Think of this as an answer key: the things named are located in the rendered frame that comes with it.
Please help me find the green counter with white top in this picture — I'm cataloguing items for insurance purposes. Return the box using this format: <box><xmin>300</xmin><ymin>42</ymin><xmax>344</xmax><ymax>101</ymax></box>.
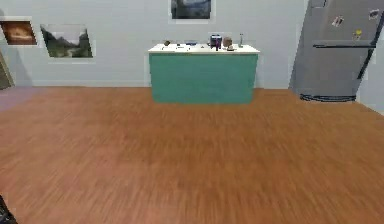
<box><xmin>147</xmin><ymin>43</ymin><xmax>261</xmax><ymax>105</ymax></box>

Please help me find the dark blue grey framed picture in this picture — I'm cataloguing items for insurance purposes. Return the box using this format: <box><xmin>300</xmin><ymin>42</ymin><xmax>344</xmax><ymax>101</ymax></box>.
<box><xmin>168</xmin><ymin>0</ymin><xmax>216</xmax><ymax>24</ymax></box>

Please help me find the green mountain framed picture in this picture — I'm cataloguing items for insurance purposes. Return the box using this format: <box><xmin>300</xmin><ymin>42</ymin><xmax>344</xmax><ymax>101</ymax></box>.
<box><xmin>39</xmin><ymin>23</ymin><xmax>96</xmax><ymax>60</ymax></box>

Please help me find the grey fridge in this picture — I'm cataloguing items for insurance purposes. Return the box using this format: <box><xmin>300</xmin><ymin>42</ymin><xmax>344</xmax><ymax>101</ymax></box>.
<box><xmin>288</xmin><ymin>0</ymin><xmax>384</xmax><ymax>103</ymax></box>

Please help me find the red white fridge magnet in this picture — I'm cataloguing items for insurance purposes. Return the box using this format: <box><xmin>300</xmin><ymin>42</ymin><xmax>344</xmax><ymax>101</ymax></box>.
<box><xmin>331</xmin><ymin>15</ymin><xmax>345</xmax><ymax>28</ymax></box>

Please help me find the orange brown framed picture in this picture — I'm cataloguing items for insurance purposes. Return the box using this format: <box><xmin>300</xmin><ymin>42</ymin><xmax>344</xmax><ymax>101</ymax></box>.
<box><xmin>0</xmin><ymin>16</ymin><xmax>38</xmax><ymax>48</ymax></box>

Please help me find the black object at floor edge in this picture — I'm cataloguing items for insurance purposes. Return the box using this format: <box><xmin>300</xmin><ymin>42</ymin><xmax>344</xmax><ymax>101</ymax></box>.
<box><xmin>0</xmin><ymin>194</ymin><xmax>18</xmax><ymax>224</ymax></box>

